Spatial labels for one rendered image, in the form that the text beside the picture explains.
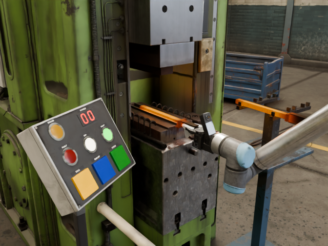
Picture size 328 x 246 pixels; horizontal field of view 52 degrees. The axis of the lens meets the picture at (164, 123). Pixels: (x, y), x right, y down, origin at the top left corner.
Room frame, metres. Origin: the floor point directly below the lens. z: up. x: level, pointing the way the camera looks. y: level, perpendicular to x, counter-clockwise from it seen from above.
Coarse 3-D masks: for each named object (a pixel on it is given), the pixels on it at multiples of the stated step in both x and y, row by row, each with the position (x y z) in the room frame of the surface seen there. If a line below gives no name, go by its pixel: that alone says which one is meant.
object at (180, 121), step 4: (144, 108) 1.68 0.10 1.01; (148, 108) 1.67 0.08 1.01; (152, 108) 1.67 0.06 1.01; (152, 112) 1.63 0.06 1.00; (156, 112) 1.61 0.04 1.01; (160, 112) 1.61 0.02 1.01; (164, 116) 1.56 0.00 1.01; (168, 116) 1.55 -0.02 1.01; (172, 116) 1.55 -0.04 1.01; (172, 120) 1.51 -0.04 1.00; (176, 120) 1.49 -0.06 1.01; (180, 120) 1.48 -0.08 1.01; (184, 120) 1.48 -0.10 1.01; (180, 124) 1.47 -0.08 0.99; (188, 124) 1.43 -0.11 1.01; (192, 124) 1.42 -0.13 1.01; (196, 124) 1.42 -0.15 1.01
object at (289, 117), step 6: (246, 102) 1.68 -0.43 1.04; (252, 102) 1.67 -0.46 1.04; (252, 108) 1.64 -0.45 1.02; (258, 108) 1.61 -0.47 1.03; (264, 108) 1.58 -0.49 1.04; (270, 108) 1.57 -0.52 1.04; (270, 114) 1.55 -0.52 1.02; (276, 114) 1.52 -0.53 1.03; (282, 114) 1.49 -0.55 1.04; (288, 114) 1.46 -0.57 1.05; (294, 114) 1.45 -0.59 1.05; (288, 120) 1.46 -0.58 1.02; (294, 120) 1.45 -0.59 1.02; (300, 120) 1.42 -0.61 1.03
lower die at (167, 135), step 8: (144, 104) 1.80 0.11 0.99; (136, 112) 1.67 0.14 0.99; (144, 112) 1.66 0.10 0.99; (168, 112) 1.66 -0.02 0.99; (136, 120) 1.57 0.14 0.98; (160, 120) 1.54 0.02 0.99; (168, 120) 1.52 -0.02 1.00; (136, 128) 1.55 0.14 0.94; (152, 128) 1.46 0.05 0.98; (160, 128) 1.46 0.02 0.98; (168, 128) 1.44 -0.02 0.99; (176, 128) 1.47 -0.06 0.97; (152, 136) 1.45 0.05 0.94; (160, 136) 1.41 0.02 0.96; (168, 136) 1.44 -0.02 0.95; (176, 136) 1.47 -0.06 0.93; (184, 136) 1.51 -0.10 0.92
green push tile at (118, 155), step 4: (116, 148) 1.09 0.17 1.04; (120, 148) 1.11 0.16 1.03; (112, 152) 1.07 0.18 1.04; (116, 152) 1.08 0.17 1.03; (120, 152) 1.10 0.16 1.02; (124, 152) 1.11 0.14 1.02; (112, 156) 1.06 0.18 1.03; (116, 156) 1.07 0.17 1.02; (120, 156) 1.08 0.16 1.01; (124, 156) 1.10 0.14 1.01; (116, 160) 1.06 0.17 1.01; (120, 160) 1.07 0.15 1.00; (124, 160) 1.09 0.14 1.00; (128, 160) 1.11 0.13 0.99; (116, 164) 1.05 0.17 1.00; (120, 164) 1.06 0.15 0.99; (124, 164) 1.08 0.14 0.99; (120, 168) 1.05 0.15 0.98
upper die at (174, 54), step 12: (132, 48) 1.56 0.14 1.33; (144, 48) 1.49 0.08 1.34; (156, 48) 1.43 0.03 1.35; (168, 48) 1.44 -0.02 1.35; (180, 48) 1.48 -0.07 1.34; (192, 48) 1.53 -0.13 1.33; (132, 60) 1.57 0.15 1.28; (144, 60) 1.49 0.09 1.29; (156, 60) 1.43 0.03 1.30; (168, 60) 1.44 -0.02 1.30; (180, 60) 1.49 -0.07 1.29; (192, 60) 1.53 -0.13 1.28
